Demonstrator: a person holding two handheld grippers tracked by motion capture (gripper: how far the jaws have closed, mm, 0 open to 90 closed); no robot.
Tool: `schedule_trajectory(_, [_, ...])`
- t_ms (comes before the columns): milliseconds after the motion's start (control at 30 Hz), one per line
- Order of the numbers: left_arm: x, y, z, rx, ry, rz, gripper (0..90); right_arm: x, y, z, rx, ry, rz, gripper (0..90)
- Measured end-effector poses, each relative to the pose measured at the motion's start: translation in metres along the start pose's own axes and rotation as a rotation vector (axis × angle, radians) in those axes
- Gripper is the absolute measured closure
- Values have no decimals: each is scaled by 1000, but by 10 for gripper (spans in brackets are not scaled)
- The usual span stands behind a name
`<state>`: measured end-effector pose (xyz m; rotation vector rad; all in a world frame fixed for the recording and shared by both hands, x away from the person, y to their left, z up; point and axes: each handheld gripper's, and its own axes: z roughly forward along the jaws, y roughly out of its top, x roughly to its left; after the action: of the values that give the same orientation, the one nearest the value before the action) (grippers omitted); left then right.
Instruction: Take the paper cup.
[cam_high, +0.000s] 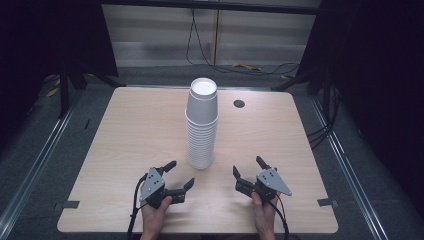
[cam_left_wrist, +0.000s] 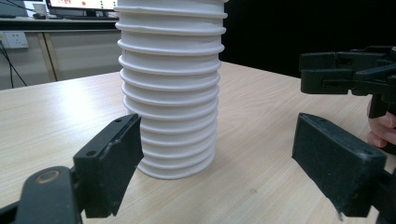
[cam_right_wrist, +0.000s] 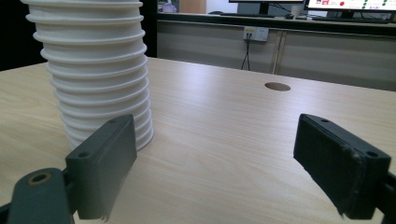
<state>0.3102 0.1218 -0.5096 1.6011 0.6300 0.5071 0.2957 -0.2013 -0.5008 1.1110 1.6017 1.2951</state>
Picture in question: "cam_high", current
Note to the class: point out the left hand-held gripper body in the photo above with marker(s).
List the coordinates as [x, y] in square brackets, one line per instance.
[154, 183]

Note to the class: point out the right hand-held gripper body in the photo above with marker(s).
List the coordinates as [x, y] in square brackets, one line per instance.
[270, 182]

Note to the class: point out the stack of white paper cups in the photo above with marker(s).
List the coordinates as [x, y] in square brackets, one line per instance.
[201, 133]

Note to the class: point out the person's left hand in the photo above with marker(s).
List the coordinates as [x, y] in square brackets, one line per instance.
[154, 218]

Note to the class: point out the person's right hand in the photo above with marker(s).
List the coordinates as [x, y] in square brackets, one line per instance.
[265, 218]

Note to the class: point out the grey tape strip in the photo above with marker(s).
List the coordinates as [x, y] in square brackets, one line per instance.
[70, 204]
[326, 202]

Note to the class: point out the dark round table grommet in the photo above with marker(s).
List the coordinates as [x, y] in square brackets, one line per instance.
[239, 103]

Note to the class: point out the black metal stand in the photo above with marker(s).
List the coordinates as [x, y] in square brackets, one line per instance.
[300, 80]
[64, 86]

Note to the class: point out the yellow scrap on floor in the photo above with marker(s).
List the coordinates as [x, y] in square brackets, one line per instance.
[246, 66]
[52, 92]

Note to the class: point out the black curtain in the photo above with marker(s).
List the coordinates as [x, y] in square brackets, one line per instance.
[50, 36]
[376, 83]

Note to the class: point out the metal floor rail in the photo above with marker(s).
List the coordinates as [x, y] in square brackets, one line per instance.
[346, 160]
[31, 173]

